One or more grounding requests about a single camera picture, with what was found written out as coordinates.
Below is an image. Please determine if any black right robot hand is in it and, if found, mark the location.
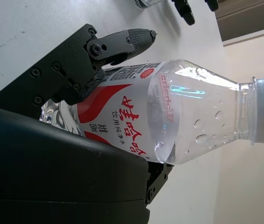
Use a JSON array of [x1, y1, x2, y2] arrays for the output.
[[0, 23, 173, 224]]

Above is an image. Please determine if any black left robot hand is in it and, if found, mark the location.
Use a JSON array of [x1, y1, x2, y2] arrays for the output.
[[169, 0, 219, 26]]

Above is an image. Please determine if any clear glass cup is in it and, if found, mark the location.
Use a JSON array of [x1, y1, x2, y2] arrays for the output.
[[131, 0, 167, 9]]

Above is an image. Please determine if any clear plastic water bottle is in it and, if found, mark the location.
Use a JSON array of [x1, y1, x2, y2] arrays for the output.
[[39, 58, 264, 165]]

